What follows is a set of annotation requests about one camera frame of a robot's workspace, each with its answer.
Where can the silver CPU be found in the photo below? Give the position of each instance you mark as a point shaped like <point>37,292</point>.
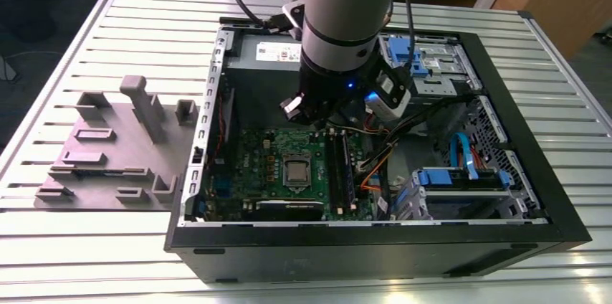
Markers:
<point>297,171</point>

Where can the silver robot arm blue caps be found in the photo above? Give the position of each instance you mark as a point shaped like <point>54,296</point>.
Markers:
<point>334,31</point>

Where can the CPU socket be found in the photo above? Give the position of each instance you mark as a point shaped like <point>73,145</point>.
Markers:
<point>298,189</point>

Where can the grey power supply unit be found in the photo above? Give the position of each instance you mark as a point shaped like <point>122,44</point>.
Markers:
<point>257,89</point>

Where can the blue disk carrier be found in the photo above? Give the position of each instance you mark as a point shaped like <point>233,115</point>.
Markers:
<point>396,49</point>

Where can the black RAM slot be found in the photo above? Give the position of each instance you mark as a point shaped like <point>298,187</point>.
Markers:
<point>330,171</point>

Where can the silver drive cage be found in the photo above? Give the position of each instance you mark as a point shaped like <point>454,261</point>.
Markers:
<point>434,85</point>

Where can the green motherboard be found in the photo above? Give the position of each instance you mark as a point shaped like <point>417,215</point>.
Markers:
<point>257,175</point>

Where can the disk bay with blue carrier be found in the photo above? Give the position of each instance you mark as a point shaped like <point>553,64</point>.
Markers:
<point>437,176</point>

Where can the black graphics card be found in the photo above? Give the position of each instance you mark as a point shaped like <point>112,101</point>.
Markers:
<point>286,212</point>

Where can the grey parts rack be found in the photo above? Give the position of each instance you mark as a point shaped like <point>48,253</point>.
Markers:
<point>129,146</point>

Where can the black open PC case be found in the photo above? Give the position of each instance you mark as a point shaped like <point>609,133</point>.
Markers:
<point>382,254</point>

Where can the blue RAM stick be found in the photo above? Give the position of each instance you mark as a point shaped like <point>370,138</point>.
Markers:
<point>97,173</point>

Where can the wooden cabinet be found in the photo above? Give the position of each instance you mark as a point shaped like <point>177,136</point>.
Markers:
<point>564,3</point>

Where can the small grey wrist camera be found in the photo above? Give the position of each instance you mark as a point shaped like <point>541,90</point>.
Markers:
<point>290,107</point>

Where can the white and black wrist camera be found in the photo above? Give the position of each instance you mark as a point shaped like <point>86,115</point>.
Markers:
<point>389,107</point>

